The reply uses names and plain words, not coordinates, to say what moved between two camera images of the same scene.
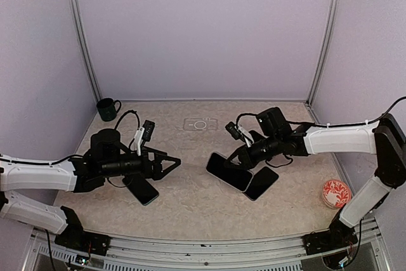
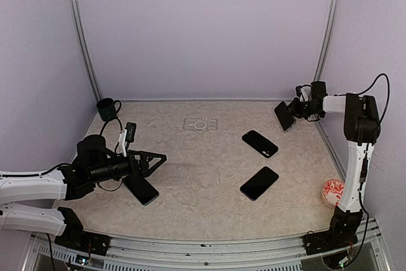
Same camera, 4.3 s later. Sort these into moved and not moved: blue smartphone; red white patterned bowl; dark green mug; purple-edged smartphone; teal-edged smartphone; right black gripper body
Moved: blue smartphone; right black gripper body
Not moved: red white patterned bowl; dark green mug; purple-edged smartphone; teal-edged smartphone
